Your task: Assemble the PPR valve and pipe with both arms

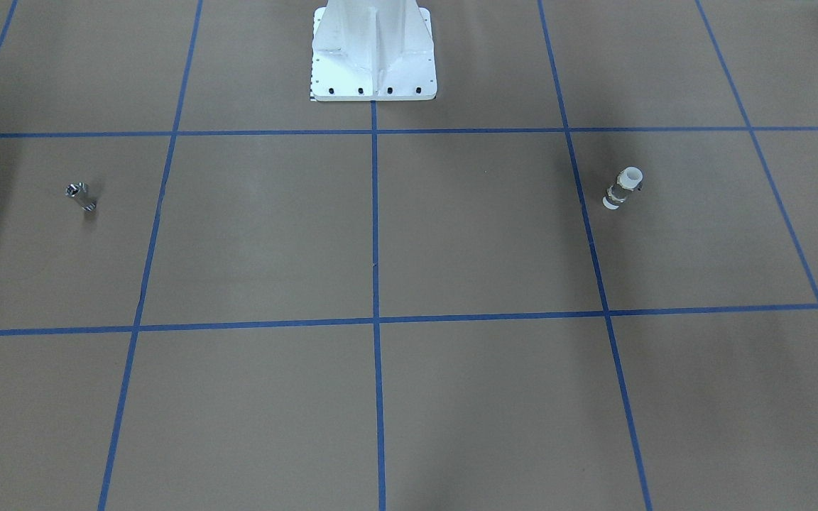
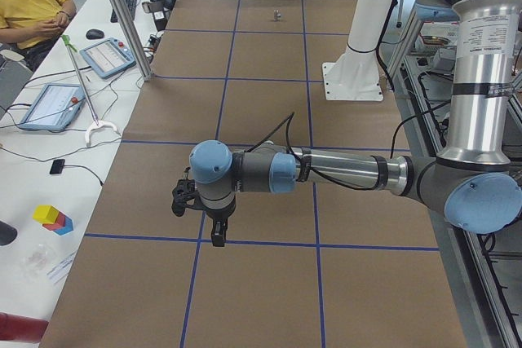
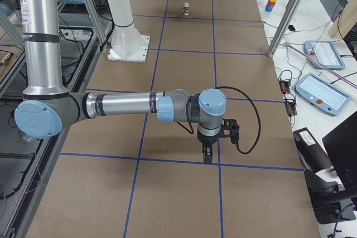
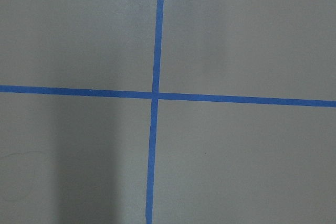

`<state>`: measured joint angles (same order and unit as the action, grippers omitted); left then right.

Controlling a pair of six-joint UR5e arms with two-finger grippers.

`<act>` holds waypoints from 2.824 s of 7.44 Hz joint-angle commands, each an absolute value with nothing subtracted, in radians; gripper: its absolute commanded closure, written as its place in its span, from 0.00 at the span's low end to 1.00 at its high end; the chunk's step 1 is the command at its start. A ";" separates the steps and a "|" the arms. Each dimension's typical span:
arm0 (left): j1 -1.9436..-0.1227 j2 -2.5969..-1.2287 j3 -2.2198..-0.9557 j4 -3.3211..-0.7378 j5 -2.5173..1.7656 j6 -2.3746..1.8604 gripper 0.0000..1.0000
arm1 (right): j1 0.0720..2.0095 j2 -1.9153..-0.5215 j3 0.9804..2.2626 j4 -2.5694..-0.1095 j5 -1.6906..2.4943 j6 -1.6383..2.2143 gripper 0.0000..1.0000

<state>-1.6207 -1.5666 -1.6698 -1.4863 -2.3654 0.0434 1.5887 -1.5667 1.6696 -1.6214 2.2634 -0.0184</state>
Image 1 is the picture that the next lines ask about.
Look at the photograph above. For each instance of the white PPR valve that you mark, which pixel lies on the white PPR valve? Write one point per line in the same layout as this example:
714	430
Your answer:
628	181

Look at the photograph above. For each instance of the silver metal pipe fitting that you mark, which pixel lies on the silver metal pipe fitting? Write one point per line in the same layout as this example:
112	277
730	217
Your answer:
79	193

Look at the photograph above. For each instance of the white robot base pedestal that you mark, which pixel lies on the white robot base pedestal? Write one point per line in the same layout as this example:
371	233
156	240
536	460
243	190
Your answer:
373	51

